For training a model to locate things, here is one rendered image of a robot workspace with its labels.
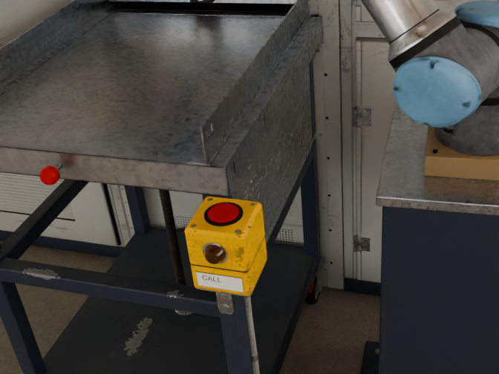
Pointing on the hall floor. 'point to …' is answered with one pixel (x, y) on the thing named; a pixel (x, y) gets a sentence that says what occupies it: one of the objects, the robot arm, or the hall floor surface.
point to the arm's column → (439, 292)
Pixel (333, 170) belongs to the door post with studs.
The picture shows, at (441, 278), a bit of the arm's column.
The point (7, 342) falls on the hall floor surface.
